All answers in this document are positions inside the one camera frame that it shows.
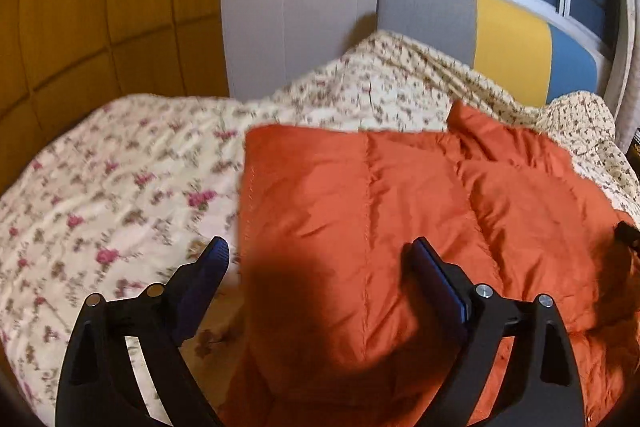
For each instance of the orange puffer jacket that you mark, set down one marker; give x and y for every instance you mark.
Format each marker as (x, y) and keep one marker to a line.
(350, 207)

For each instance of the plain pale curtain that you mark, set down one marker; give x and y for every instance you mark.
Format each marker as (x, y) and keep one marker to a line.
(622, 57)

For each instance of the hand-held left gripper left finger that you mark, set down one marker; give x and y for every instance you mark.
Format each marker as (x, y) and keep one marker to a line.
(200, 297)

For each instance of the small-flower cream quilt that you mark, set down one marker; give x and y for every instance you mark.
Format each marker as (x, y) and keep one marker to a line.
(390, 77)

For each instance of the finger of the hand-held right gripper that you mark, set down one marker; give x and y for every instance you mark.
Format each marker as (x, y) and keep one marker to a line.
(629, 234)

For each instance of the grey yellow blue headboard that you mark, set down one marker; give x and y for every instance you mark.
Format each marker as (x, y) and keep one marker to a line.
(510, 42)

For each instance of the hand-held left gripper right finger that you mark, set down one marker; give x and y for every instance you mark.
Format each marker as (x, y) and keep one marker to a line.
(440, 287)

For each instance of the dark object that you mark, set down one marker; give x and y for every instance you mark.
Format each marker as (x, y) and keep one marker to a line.
(632, 142)

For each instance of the wooden wardrobe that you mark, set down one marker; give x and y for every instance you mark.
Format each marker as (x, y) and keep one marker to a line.
(100, 7)

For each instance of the rose floral bed sheet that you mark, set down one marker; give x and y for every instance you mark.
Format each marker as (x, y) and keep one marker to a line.
(100, 187)

